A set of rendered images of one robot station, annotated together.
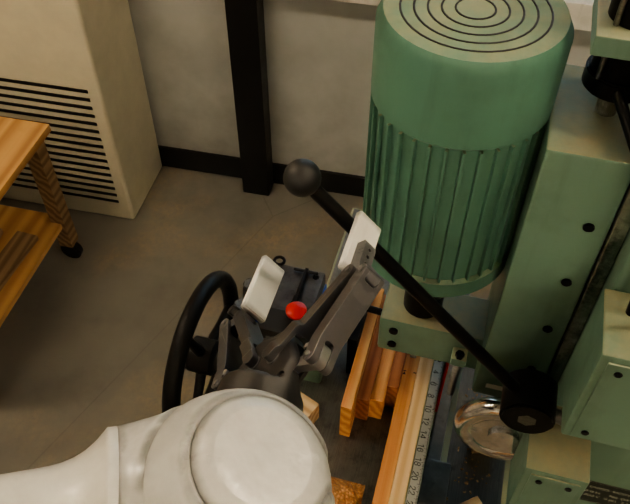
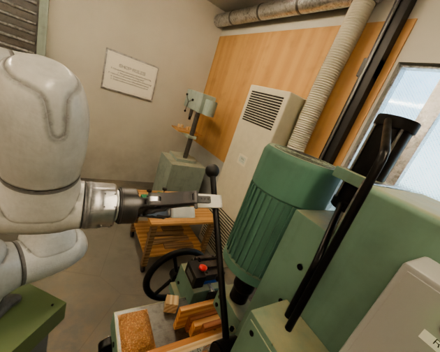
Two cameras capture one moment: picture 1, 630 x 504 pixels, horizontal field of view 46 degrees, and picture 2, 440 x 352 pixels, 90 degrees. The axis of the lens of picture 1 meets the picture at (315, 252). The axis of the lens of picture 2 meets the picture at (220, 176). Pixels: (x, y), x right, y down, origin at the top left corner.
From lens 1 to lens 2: 46 cm
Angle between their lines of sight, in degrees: 44
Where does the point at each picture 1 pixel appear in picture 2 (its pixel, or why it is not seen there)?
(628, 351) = (265, 323)
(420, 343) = not seen: hidden behind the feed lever
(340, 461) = (161, 332)
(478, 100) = (276, 168)
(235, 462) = (36, 59)
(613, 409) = not seen: outside the picture
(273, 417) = (65, 72)
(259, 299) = (177, 211)
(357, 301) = (182, 197)
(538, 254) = (275, 273)
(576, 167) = (304, 224)
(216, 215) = not seen: hidden behind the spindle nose
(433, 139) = (258, 182)
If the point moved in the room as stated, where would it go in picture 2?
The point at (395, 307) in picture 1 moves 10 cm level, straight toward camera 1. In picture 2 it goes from (228, 289) to (199, 299)
